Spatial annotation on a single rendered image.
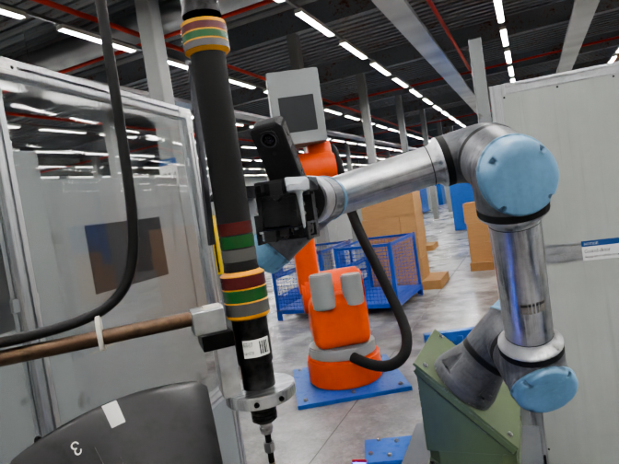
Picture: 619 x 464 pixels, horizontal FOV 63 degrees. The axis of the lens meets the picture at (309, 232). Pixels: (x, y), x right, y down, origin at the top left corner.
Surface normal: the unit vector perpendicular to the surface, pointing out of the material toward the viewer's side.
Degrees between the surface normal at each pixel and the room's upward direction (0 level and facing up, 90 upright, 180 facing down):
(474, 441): 90
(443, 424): 90
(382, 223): 90
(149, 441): 40
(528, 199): 103
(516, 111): 90
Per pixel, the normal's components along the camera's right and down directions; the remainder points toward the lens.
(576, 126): -0.27, 0.09
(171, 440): 0.17, -0.78
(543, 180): -0.04, 0.27
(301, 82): 0.07, 0.04
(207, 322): 0.33, 0.00
